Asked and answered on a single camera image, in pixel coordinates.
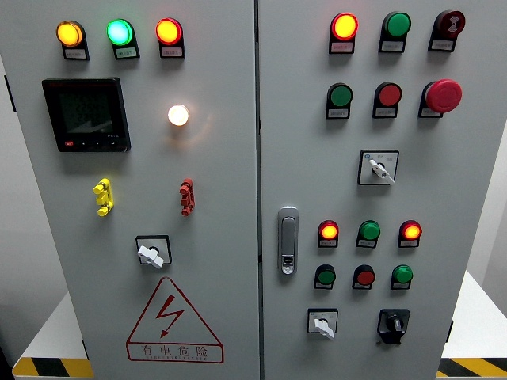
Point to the black knob turn switch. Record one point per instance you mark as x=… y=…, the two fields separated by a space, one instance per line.
x=393 y=324

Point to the grey cabinet door with display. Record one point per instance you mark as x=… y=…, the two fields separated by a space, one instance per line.
x=222 y=178

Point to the grey cabinet door with lock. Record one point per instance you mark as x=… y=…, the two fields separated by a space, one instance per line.
x=309 y=166

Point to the silver door lock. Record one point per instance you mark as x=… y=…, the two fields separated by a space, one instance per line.
x=288 y=240

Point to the small red indicator lamp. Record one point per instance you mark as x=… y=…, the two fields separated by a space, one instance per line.
x=411 y=231
x=328 y=231

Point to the small white label plate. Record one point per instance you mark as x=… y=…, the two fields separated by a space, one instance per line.
x=338 y=113
x=361 y=286
x=342 y=47
x=399 y=286
x=408 y=244
x=75 y=54
x=366 y=244
x=429 y=112
x=322 y=286
x=328 y=244
x=385 y=112
x=441 y=45
x=172 y=52
x=392 y=46
x=126 y=52

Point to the white glowing lamp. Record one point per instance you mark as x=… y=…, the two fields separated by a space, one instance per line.
x=178 y=115

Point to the small green push button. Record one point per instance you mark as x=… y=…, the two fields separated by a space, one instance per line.
x=326 y=277

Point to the small green indicator lamp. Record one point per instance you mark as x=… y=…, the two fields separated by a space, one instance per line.
x=369 y=230
x=402 y=274

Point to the large green push button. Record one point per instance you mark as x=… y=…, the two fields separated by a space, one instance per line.
x=341 y=96

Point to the small red push button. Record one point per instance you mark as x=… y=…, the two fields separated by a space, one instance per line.
x=365 y=277

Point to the red warning triangle sticker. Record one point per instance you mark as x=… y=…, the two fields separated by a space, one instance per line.
x=170 y=312

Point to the large red push button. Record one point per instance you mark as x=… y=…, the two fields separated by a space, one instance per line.
x=389 y=95

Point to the large red indicator lamp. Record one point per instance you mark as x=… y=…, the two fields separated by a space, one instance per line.
x=168 y=31
x=344 y=26

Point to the black square display meter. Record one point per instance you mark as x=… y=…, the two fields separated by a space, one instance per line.
x=86 y=114

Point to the large bright green indicator lamp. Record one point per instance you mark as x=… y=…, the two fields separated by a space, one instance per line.
x=119 y=32

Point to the large red stop button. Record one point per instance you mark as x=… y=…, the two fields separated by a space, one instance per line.
x=443 y=96

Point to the large dark green indicator lamp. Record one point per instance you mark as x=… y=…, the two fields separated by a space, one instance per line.
x=397 y=24

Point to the black cabinet hinge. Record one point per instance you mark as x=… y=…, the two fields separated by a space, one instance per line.
x=85 y=349
x=449 y=331
x=10 y=93

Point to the large yellow indicator lamp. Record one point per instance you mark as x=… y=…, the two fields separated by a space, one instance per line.
x=69 y=34

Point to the dark red buzzer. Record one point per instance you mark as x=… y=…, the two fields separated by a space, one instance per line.
x=451 y=23

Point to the black yellow striped tape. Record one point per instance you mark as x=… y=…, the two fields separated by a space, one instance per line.
x=471 y=367
x=51 y=367

